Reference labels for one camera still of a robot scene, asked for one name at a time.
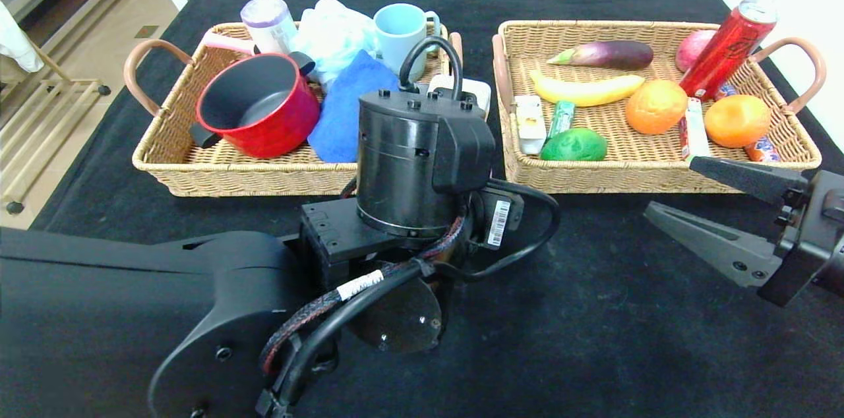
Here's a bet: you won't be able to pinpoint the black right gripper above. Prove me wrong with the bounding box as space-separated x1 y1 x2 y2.
643 156 844 307

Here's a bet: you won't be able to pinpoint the textured orange fruit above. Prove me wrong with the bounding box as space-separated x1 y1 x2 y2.
624 79 688 136

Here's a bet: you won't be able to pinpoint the yellow banana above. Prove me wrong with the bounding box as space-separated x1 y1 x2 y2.
529 70 646 108

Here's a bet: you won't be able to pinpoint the green gum box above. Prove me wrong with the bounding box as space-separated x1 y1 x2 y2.
547 100 576 140

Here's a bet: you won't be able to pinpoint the red pot black handles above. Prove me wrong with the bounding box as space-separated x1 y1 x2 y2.
188 52 322 160

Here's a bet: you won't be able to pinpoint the small orange blue can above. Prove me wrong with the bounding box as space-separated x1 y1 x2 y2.
744 137 781 164

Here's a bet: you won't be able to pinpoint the smooth orange fruit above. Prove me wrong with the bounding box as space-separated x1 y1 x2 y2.
703 95 771 149

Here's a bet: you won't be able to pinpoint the green red candy box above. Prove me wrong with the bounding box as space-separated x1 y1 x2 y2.
677 97 711 162

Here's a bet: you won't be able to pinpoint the red soda can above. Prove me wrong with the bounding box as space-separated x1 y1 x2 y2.
676 1 779 103

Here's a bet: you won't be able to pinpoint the pink red apple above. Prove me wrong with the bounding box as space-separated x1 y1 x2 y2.
674 30 718 75

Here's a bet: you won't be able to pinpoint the green avocado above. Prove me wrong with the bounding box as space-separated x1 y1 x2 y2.
539 128 608 162

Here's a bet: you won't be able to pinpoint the black tablecloth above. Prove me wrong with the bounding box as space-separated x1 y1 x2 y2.
0 0 844 418

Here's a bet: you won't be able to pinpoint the purple eggplant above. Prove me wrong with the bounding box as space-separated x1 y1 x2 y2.
547 41 654 71

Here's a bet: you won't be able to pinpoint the white yellow snack box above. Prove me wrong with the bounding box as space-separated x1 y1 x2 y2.
513 96 547 156

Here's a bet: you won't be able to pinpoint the teal ceramic mug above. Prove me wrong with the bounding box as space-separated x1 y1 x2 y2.
373 4 441 82

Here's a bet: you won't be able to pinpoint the blue towel cloth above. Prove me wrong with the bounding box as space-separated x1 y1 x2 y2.
307 50 401 164

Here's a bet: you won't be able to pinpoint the light blue bath pouf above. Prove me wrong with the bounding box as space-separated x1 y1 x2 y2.
290 0 378 86

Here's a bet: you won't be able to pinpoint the wooden rolling rack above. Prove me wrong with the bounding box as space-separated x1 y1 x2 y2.
0 42 113 216

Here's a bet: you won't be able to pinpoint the white hanging cloth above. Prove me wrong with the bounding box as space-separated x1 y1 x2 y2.
0 0 45 74

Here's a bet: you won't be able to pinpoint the wicker basket brown handles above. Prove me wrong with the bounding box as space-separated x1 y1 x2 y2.
491 20 826 196
124 21 464 198

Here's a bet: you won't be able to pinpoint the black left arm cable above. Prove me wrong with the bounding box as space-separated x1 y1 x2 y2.
270 179 562 415

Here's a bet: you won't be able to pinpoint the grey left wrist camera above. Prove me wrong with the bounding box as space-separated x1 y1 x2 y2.
427 74 493 121

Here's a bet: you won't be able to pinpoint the black left camera cable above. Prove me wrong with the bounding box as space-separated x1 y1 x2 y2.
399 36 464 101

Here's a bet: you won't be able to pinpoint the braided black red cable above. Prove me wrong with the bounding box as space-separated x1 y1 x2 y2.
260 215 466 376

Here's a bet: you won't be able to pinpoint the pink cup with handle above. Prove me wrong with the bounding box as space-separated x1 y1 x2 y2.
203 32 259 57

